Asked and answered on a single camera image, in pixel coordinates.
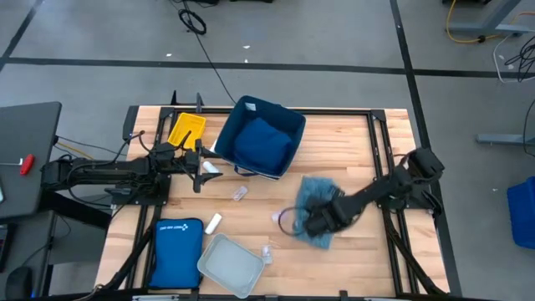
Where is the patterned light blue gown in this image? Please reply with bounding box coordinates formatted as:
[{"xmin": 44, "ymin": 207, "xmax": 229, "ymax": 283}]
[{"xmin": 292, "ymin": 175, "xmax": 346, "ymax": 251}]

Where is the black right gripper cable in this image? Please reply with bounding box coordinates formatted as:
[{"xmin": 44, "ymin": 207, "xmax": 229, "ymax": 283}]
[{"xmin": 277, "ymin": 206, "xmax": 313, "ymax": 238}]

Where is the blue first aid pouch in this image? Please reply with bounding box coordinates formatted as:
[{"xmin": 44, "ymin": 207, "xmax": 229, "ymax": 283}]
[{"xmin": 148, "ymin": 217, "xmax": 205, "ymax": 290}]

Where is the red handled tool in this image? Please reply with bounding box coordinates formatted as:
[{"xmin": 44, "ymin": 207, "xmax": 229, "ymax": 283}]
[{"xmin": 0, "ymin": 153, "xmax": 35, "ymax": 176}]

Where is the black computer mouse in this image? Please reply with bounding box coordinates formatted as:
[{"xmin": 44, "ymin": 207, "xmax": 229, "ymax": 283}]
[{"xmin": 4, "ymin": 266, "xmax": 33, "ymax": 300}]

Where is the white floor cable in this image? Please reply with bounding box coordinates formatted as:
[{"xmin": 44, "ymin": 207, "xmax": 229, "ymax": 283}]
[{"xmin": 492, "ymin": 35, "xmax": 535, "ymax": 84}]

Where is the blue plastic tote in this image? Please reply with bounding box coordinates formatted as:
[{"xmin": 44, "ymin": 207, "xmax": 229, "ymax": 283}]
[{"xmin": 507, "ymin": 175, "xmax": 535, "ymax": 251}]

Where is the yellow plastic basket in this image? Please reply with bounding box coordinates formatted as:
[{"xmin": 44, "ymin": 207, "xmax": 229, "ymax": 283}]
[{"xmin": 166, "ymin": 111, "xmax": 207, "ymax": 152}]

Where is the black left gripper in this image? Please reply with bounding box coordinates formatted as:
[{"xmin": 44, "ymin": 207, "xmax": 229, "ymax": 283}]
[{"xmin": 182, "ymin": 138, "xmax": 224, "ymax": 194}]

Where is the grey table base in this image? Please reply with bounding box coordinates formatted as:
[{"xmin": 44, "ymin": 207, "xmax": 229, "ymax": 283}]
[{"xmin": 446, "ymin": 0, "xmax": 535, "ymax": 37}]

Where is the black metal table frame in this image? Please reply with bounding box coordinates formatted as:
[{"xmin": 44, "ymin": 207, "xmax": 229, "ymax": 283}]
[{"xmin": 120, "ymin": 89, "xmax": 451, "ymax": 301}]

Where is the black floor cable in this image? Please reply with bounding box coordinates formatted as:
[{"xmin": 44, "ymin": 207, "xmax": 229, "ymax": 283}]
[{"xmin": 169, "ymin": 0, "xmax": 239, "ymax": 105}]

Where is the grey plastic bin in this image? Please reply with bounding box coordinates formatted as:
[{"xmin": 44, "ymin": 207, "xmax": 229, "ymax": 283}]
[{"xmin": 196, "ymin": 232, "xmax": 266, "ymax": 299}]

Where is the black cable bundle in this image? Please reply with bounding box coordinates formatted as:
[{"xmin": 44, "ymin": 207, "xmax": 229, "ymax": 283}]
[{"xmin": 503, "ymin": 35, "xmax": 535, "ymax": 83}]

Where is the grey table foot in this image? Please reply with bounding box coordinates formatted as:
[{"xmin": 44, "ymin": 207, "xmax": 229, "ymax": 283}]
[{"xmin": 476, "ymin": 133, "xmax": 535, "ymax": 146}]

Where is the dark blue cloth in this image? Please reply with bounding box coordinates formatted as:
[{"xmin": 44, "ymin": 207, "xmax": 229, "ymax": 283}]
[{"xmin": 232, "ymin": 116, "xmax": 293, "ymax": 176}]

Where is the black desk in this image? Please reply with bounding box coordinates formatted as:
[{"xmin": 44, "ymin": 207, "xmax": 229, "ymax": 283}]
[{"xmin": 0, "ymin": 101, "xmax": 63, "ymax": 222}]

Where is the blue fabric basket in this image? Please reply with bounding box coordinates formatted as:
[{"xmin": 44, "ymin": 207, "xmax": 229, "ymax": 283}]
[{"xmin": 212, "ymin": 94, "xmax": 308, "ymax": 181}]

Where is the yellow floor cable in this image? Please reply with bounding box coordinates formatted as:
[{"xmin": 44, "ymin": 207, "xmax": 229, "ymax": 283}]
[{"xmin": 445, "ymin": 0, "xmax": 535, "ymax": 45}]

